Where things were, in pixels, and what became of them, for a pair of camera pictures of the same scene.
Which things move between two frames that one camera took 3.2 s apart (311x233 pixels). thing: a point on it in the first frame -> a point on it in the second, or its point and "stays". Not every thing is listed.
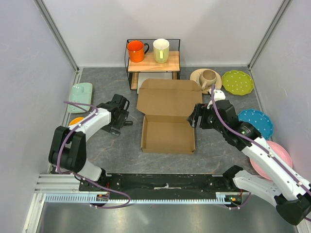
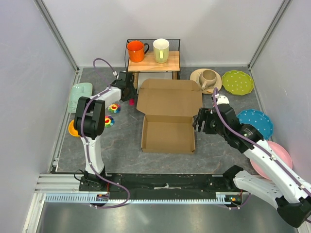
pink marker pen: x=128 y=123 -> x=131 y=102
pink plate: x=279 y=151 stays
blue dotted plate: x=262 y=122 stays
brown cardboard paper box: x=167 y=104 stays
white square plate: x=143 y=76 stays
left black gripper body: x=117 y=124 -> x=132 y=93
